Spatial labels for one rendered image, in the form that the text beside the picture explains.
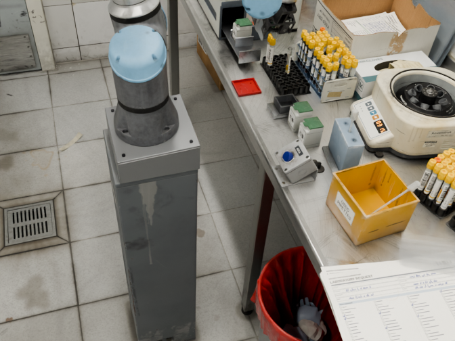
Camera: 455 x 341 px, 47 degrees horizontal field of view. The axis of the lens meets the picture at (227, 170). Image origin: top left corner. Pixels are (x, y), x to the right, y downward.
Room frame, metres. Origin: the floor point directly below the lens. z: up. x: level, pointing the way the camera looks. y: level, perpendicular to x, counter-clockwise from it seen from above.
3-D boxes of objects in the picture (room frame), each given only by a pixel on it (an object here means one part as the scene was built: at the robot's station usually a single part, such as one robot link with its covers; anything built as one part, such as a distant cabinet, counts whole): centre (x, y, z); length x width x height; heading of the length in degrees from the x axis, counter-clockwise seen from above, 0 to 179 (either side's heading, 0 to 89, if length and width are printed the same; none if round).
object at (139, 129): (0.94, 0.20, 1.00); 0.15 x 0.15 x 0.10
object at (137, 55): (0.94, 0.20, 1.12); 0.13 x 0.12 x 0.14; 8
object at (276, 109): (1.13, -0.14, 0.89); 0.09 x 0.05 x 0.04; 111
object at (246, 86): (1.22, -0.04, 0.88); 0.07 x 0.07 x 0.01; 20
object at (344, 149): (0.94, -0.28, 0.92); 0.10 x 0.07 x 0.10; 12
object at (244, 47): (1.41, -0.01, 0.92); 0.21 x 0.07 x 0.05; 20
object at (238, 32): (1.39, -0.01, 0.95); 0.05 x 0.04 x 0.06; 110
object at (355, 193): (0.77, -0.31, 0.93); 0.13 x 0.13 x 0.10; 25
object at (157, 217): (0.94, 0.20, 0.44); 0.20 x 0.20 x 0.87; 20
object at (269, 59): (1.28, -0.15, 0.93); 0.17 x 0.09 x 0.11; 21
